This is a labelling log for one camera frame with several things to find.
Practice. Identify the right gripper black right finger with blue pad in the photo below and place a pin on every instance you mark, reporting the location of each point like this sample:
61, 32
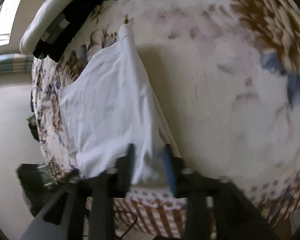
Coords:
214, 209

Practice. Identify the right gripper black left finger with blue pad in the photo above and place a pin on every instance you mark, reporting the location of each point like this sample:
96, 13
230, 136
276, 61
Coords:
79, 199

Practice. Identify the white t-shirt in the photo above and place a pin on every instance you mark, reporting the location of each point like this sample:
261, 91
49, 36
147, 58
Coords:
112, 105

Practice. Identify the dark folded clothes stack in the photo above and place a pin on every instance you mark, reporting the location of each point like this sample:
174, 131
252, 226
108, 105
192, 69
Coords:
63, 29

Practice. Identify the left green curtain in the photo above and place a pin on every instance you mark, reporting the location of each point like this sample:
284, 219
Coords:
12, 63

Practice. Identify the floral bed blanket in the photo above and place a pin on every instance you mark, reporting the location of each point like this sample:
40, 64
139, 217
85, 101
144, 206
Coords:
227, 76

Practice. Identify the window with metal bars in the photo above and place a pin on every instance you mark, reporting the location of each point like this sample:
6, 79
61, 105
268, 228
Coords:
8, 10

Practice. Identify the folded white garment on stack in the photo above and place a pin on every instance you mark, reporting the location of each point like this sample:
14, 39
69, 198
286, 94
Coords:
46, 14

